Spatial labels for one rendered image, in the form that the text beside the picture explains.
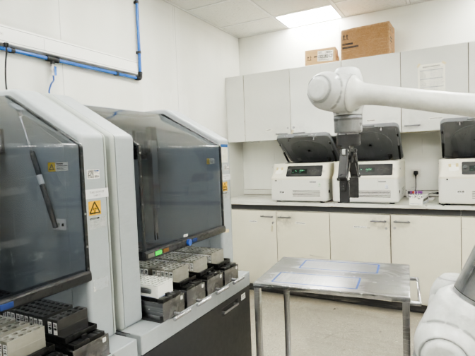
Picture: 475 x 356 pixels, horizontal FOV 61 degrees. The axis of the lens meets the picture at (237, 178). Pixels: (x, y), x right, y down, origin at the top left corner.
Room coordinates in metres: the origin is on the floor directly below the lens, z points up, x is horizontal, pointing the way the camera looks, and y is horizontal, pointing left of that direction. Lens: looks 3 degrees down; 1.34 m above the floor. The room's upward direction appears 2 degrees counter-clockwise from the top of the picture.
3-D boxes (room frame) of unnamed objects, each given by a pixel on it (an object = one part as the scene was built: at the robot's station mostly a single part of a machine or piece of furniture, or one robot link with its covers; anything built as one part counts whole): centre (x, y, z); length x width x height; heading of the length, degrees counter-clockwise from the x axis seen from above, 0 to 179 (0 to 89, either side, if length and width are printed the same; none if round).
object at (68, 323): (1.22, 0.53, 0.85); 0.12 x 0.02 x 0.06; 152
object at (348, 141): (1.31, -0.36, 1.36); 0.08 x 0.07 x 0.09; 151
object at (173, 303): (1.69, 0.55, 0.78); 0.73 x 0.14 x 0.09; 62
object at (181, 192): (1.89, 0.44, 1.28); 0.61 x 0.51 x 0.63; 152
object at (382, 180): (3.69, -1.22, 1.24); 0.62 x 0.56 x 0.69; 152
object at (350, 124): (1.31, -0.36, 1.43); 0.09 x 0.09 x 0.06
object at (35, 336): (1.09, 0.60, 0.85); 0.12 x 0.02 x 0.06; 152
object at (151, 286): (1.62, 0.43, 0.83); 0.30 x 0.10 x 0.06; 61
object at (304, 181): (3.96, -0.70, 1.22); 0.62 x 0.56 x 0.64; 150
